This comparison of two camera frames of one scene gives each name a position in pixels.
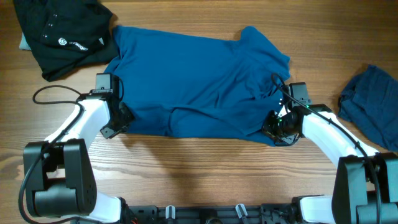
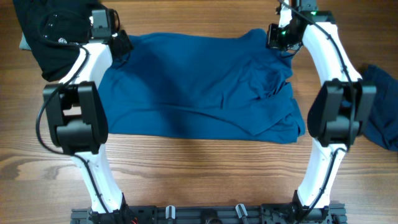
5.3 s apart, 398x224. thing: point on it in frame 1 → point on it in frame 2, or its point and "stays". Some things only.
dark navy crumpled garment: x=369 y=100 stays
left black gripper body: x=120 y=122 → x=124 y=45
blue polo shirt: x=178 y=84 stays
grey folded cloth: x=24 y=44 stays
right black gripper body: x=277 y=127 → x=280 y=38
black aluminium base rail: x=298 y=211 stays
